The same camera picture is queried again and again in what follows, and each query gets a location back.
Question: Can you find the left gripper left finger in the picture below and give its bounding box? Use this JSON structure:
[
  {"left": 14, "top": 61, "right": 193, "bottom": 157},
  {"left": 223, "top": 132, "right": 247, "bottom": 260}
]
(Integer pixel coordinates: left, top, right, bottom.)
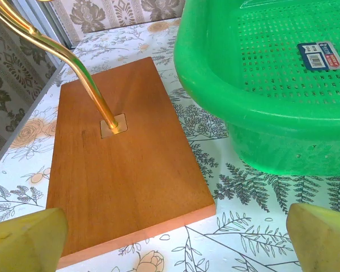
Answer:
[{"left": 0, "top": 207, "right": 69, "bottom": 272}]

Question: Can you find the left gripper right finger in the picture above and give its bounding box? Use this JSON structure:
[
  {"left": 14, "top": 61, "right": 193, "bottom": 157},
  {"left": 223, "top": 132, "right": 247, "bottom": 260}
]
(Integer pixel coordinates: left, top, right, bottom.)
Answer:
[{"left": 286, "top": 202, "right": 340, "bottom": 272}]

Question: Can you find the floral tablecloth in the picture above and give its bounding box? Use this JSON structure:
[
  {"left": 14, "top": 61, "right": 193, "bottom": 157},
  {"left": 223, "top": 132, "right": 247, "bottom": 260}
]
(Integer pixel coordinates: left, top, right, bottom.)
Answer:
[{"left": 0, "top": 16, "right": 340, "bottom": 272}]

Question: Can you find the wooden rack base board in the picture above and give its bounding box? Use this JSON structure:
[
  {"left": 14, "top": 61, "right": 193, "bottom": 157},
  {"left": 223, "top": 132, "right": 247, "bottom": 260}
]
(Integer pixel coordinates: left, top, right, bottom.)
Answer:
[{"left": 46, "top": 56, "right": 216, "bottom": 269}]

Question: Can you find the red and gold candle holder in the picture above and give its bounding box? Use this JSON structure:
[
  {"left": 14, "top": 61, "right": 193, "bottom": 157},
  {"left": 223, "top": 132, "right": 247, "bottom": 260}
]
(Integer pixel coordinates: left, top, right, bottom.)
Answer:
[{"left": 0, "top": 0, "right": 121, "bottom": 134}]

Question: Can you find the barcode sticker label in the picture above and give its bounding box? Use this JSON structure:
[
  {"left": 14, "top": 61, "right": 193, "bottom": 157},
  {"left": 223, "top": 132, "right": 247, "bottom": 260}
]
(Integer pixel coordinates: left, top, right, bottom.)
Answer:
[{"left": 296, "top": 41, "right": 340, "bottom": 71}]

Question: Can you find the green basket with barcode sticker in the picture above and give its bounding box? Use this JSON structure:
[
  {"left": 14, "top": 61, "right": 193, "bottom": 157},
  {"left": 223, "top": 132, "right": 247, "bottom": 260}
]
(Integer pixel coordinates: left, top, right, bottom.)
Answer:
[{"left": 173, "top": 0, "right": 340, "bottom": 177}]

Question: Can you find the aluminium frame post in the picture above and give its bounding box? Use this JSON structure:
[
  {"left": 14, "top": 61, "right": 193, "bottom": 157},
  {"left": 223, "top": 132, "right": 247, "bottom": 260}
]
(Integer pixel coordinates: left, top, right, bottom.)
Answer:
[{"left": 25, "top": 0, "right": 74, "bottom": 50}]

